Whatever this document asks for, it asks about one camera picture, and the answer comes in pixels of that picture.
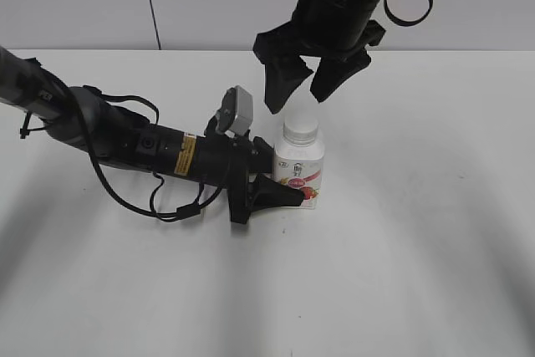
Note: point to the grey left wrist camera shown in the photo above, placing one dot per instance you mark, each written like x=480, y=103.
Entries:
x=236, y=112

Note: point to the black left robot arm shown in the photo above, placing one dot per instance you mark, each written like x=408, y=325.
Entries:
x=98, y=124

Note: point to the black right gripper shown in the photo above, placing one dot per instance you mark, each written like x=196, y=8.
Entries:
x=317, y=28

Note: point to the white yogurt drink bottle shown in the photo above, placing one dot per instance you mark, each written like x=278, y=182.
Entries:
x=300, y=166

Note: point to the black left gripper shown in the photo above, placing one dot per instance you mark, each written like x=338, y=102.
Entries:
x=227, y=164

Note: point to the white bottle cap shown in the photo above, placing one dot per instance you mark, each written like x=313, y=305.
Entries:
x=300, y=128

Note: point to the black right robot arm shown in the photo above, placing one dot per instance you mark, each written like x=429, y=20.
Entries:
x=325, y=40

